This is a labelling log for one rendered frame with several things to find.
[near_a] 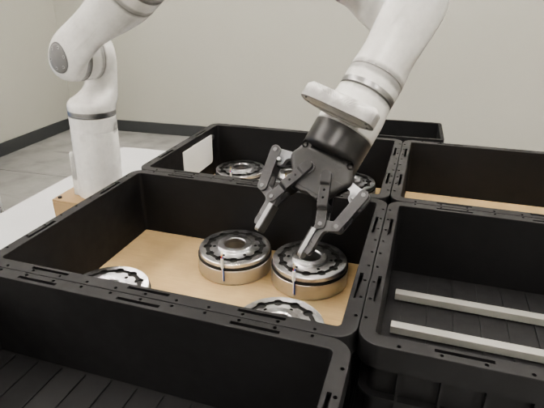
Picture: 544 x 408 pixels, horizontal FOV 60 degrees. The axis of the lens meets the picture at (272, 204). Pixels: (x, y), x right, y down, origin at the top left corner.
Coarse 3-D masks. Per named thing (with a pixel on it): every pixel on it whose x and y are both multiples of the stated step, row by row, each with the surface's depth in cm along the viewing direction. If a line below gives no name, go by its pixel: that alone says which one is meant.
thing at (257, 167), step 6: (228, 162) 99; (234, 162) 99; (246, 162) 99; (252, 162) 99; (216, 168) 95; (222, 168) 96; (258, 168) 96; (222, 174) 92; (228, 174) 93; (234, 174) 92; (240, 174) 92; (246, 174) 93; (252, 174) 92; (258, 174) 92
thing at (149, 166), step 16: (208, 128) 98; (224, 128) 100; (240, 128) 99; (256, 128) 98; (272, 128) 98; (400, 144) 87; (160, 160) 80; (208, 176) 72; (224, 176) 72; (384, 192) 67
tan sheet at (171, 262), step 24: (144, 240) 75; (168, 240) 75; (192, 240) 75; (120, 264) 68; (144, 264) 68; (168, 264) 68; (192, 264) 68; (168, 288) 63; (192, 288) 63; (216, 288) 63; (240, 288) 63; (264, 288) 63; (336, 312) 58
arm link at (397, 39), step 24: (408, 0) 53; (432, 0) 53; (384, 24) 54; (408, 24) 53; (432, 24) 53; (384, 48) 54; (408, 48) 54; (360, 72) 55; (384, 72) 54; (408, 72) 56; (384, 96) 54
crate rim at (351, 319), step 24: (72, 216) 61; (384, 216) 60; (24, 240) 54; (0, 264) 49; (24, 264) 49; (360, 264) 49; (120, 288) 45; (144, 288) 45; (360, 288) 45; (240, 312) 42; (264, 312) 42; (360, 312) 42; (336, 336) 39
